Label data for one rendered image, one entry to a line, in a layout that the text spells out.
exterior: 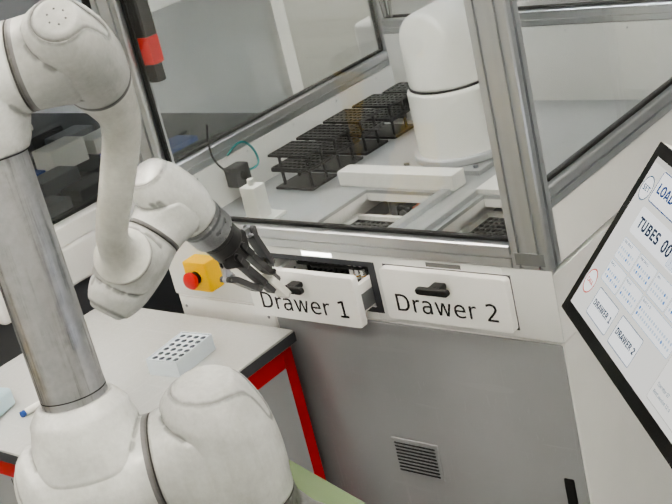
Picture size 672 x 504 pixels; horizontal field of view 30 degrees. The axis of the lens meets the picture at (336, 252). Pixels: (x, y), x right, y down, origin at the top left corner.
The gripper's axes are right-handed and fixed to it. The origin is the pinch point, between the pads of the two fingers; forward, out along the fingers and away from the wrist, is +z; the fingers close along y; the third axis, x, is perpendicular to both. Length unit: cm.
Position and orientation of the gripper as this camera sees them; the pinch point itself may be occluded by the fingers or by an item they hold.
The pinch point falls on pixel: (275, 285)
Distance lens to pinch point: 248.4
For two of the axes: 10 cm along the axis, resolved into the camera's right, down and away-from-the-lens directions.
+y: 3.6, -8.6, 3.5
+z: 5.2, 5.0, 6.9
